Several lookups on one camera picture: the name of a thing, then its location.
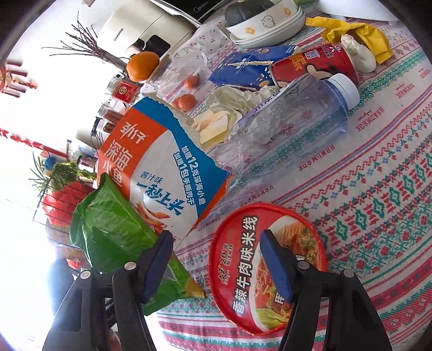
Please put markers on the white shallow dish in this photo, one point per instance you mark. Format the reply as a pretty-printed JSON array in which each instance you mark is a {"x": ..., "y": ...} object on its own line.
[{"x": 266, "y": 43}]

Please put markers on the patterned tablecloth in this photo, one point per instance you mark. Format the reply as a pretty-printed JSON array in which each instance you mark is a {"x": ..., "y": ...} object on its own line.
[{"x": 371, "y": 202}]

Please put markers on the dry dark branches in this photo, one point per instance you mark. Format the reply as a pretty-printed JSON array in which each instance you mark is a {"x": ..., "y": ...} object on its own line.
[{"x": 87, "y": 47}]

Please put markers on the large orange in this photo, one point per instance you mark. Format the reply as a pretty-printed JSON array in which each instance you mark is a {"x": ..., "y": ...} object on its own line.
[{"x": 142, "y": 66}]

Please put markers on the white tissue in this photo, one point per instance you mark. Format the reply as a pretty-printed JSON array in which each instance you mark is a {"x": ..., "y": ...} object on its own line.
[{"x": 361, "y": 55}]

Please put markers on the small orange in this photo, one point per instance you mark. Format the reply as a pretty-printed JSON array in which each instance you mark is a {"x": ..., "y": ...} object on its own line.
[
  {"x": 185, "y": 102},
  {"x": 191, "y": 82}
]

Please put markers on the clear plastic bottle white cap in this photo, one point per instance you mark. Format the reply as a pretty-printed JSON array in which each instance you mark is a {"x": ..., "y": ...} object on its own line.
[{"x": 290, "y": 118}]

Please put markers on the white bowl with flower print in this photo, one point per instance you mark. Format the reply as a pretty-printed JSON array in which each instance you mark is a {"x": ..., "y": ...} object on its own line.
[{"x": 266, "y": 22}]

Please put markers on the pale plastic wrapper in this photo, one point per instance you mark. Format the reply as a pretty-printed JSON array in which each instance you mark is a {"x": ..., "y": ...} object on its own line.
[{"x": 229, "y": 98}]

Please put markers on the red drink can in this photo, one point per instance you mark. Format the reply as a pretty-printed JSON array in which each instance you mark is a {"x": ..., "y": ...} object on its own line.
[{"x": 314, "y": 64}]

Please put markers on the stack of white bowls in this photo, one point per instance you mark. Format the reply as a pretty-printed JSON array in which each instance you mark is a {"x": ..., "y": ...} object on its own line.
[{"x": 287, "y": 32}]

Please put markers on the floral white cloth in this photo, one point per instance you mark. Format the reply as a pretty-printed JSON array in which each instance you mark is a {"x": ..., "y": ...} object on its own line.
[{"x": 209, "y": 37}]

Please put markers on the red plastic bag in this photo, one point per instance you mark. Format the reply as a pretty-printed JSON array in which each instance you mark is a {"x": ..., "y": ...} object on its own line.
[{"x": 64, "y": 202}]

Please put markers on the green snack bag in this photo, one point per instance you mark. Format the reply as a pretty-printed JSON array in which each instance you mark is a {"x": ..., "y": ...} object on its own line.
[{"x": 111, "y": 222}]

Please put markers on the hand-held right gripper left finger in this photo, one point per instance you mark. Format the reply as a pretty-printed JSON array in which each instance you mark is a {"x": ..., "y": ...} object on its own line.
[{"x": 156, "y": 263}]

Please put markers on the blue orange white snack bag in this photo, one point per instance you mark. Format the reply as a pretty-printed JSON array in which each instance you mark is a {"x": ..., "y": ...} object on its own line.
[{"x": 162, "y": 158}]

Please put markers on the yellow wrapper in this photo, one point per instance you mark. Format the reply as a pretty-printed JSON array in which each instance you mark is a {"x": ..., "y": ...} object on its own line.
[{"x": 368, "y": 35}]

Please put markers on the spice jar with red contents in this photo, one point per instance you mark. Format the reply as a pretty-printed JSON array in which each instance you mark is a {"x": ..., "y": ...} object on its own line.
[{"x": 109, "y": 118}]

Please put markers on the red banner strip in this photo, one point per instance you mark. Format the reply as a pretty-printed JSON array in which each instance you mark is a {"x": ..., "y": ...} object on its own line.
[{"x": 30, "y": 141}]

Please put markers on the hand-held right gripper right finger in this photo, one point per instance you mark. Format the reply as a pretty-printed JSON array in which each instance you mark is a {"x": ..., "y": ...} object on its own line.
[{"x": 278, "y": 266}]

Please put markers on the white kitchen appliance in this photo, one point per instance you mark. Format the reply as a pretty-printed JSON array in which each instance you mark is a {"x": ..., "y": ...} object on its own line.
[{"x": 135, "y": 23}]

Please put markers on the dark green squash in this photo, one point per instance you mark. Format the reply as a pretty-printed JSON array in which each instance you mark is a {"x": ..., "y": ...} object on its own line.
[{"x": 249, "y": 11}]

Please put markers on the small green lime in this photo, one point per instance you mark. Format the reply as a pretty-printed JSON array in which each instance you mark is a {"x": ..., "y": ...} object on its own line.
[{"x": 303, "y": 2}]

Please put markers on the blue carton box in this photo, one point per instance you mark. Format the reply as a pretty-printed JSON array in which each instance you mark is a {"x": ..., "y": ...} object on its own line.
[{"x": 243, "y": 64}]

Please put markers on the black microwave oven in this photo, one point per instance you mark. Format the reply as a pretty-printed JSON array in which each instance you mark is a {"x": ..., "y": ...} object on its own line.
[{"x": 195, "y": 8}]

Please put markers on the red instant noodle bowl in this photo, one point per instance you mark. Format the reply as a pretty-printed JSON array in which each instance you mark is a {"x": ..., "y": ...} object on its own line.
[{"x": 236, "y": 243}]

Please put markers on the red hanging decoration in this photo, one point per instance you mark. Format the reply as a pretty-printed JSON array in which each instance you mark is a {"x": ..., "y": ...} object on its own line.
[{"x": 13, "y": 79}]

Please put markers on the red label glass jar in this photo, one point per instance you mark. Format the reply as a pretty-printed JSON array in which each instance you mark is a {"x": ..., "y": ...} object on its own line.
[{"x": 126, "y": 89}]

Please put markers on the green plant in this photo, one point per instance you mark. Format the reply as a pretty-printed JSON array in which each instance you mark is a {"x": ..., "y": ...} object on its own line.
[{"x": 64, "y": 170}]

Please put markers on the glass jar with wooden lid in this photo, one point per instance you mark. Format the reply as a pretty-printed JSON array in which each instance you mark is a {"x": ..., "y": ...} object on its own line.
[{"x": 182, "y": 64}]

